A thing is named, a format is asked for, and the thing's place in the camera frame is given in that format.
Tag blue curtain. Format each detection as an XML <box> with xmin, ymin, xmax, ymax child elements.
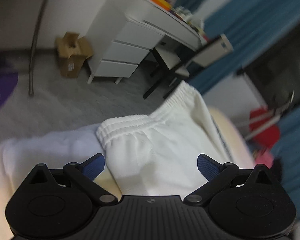
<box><xmin>189</xmin><ymin>0</ymin><xmax>300</xmax><ymax>94</ymax></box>
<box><xmin>271</xmin><ymin>106</ymin><xmax>300</xmax><ymax>220</ymax></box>

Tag white sweatpants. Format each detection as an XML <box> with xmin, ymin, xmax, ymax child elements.
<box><xmin>96</xmin><ymin>82</ymin><xmax>232</xmax><ymax>197</ymax></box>

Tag left blue curtain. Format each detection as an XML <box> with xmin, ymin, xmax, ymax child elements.
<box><xmin>189</xmin><ymin>0</ymin><xmax>300</xmax><ymax>94</ymax></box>

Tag black garment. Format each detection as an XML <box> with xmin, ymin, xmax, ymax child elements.
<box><xmin>270</xmin><ymin>158</ymin><xmax>283</xmax><ymax>183</ymax></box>

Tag cardboard box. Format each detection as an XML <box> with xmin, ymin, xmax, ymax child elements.
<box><xmin>55</xmin><ymin>31</ymin><xmax>94</xmax><ymax>79</ymax></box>

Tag pink garment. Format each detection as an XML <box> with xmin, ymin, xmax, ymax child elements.
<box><xmin>252</xmin><ymin>149</ymin><xmax>274</xmax><ymax>168</ymax></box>

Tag red garment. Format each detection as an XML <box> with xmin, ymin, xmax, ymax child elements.
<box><xmin>249</xmin><ymin>107</ymin><xmax>281</xmax><ymax>149</ymax></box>

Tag white dressing table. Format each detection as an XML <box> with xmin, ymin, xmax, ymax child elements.
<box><xmin>86</xmin><ymin>0</ymin><xmax>206</xmax><ymax>83</ymax></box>

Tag pastel bed sheet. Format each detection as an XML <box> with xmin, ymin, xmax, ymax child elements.
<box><xmin>0</xmin><ymin>107</ymin><xmax>255</xmax><ymax>239</ymax></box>

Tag right blue curtain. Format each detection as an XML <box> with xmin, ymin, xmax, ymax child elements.
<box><xmin>271</xmin><ymin>106</ymin><xmax>300</xmax><ymax>220</ymax></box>

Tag beige black chair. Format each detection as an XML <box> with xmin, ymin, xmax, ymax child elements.
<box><xmin>143</xmin><ymin>34</ymin><xmax>233</xmax><ymax>99</ymax></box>

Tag dark window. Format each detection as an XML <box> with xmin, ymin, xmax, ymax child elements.
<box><xmin>236</xmin><ymin>23</ymin><xmax>300</xmax><ymax>108</ymax></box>

